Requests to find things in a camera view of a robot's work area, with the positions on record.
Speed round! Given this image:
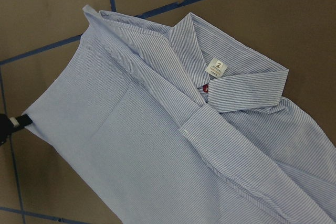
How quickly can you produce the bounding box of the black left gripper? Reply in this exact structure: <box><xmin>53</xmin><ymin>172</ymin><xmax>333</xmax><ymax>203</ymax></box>
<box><xmin>0</xmin><ymin>114</ymin><xmax>32</xmax><ymax>145</ymax></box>

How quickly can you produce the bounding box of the light blue striped shirt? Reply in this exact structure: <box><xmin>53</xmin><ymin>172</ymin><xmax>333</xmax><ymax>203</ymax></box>
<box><xmin>26</xmin><ymin>6</ymin><xmax>335</xmax><ymax>223</ymax></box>

